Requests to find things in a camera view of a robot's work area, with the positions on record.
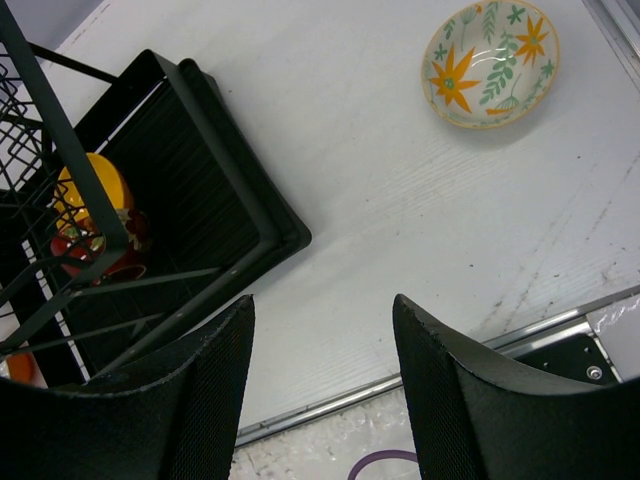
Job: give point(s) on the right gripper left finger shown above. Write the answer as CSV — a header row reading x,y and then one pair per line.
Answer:
x,y
172,414

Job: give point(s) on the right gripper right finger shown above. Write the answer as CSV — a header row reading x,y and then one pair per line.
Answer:
x,y
477,414

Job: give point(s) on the orange bowl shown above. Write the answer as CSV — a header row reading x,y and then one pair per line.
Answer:
x,y
21,368

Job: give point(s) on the red bowl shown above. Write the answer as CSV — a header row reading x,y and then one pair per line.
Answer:
x,y
81,243

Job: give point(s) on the white floral bowl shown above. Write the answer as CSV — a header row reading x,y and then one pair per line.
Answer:
x,y
490,63

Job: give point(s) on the black drip tray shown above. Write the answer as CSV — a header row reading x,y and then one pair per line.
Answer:
x,y
218,222

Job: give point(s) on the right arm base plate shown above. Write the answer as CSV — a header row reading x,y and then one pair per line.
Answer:
x,y
578,358

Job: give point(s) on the black wire dish rack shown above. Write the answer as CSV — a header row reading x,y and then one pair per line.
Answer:
x,y
47,177

